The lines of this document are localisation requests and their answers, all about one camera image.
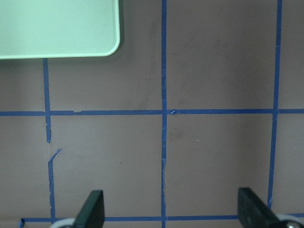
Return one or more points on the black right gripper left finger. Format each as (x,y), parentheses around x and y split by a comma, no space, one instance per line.
(92,213)

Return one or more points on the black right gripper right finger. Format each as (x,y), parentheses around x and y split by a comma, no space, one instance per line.
(253,212)

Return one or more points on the light green plastic tray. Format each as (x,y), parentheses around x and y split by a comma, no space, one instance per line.
(58,28)

